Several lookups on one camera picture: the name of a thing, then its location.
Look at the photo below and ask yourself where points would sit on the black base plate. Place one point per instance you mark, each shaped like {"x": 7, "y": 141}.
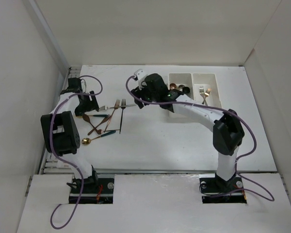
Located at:
{"x": 99, "y": 192}
{"x": 215, "y": 190}

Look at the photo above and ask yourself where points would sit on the copper brown fork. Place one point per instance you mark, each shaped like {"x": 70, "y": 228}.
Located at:
{"x": 102, "y": 122}

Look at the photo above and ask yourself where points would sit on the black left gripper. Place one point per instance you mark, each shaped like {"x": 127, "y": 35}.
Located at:
{"x": 91, "y": 106}

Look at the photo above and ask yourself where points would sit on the black handled silver fork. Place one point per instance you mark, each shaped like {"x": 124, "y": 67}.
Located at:
{"x": 123, "y": 104}

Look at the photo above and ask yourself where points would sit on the black spoon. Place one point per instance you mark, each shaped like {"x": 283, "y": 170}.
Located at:
{"x": 186, "y": 90}

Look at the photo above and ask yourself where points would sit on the rose gold fork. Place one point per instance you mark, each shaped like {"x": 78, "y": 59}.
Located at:
{"x": 108, "y": 122}

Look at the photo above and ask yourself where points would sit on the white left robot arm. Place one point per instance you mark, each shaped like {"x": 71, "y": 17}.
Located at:
{"x": 60, "y": 132}

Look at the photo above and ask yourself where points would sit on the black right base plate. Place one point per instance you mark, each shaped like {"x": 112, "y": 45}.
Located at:
{"x": 215, "y": 190}

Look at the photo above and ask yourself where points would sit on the white plastic spoon bin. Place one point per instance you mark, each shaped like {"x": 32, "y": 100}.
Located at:
{"x": 186, "y": 80}

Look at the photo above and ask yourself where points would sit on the green handled gold spoon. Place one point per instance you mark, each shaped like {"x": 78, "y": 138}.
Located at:
{"x": 87, "y": 141}

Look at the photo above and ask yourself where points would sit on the rose gold spoon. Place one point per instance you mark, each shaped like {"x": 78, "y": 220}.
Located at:
{"x": 173, "y": 86}

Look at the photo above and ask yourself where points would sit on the aluminium front rail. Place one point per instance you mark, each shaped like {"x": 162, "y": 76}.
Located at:
{"x": 53, "y": 170}

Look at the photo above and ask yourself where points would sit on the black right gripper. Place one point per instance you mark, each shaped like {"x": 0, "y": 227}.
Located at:
{"x": 140, "y": 90}

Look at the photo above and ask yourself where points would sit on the green handled gold fork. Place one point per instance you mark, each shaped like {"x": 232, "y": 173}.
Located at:
{"x": 99, "y": 115}

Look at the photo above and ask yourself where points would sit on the silver spoon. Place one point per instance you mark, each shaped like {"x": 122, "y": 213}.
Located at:
{"x": 180, "y": 87}

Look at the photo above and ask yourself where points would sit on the white plastic fork bin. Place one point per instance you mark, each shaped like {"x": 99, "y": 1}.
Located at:
{"x": 207, "y": 81}

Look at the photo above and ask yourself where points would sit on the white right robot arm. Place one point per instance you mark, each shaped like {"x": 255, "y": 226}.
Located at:
{"x": 227, "y": 132}

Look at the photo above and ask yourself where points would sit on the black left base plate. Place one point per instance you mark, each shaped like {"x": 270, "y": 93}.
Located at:
{"x": 99, "y": 192}

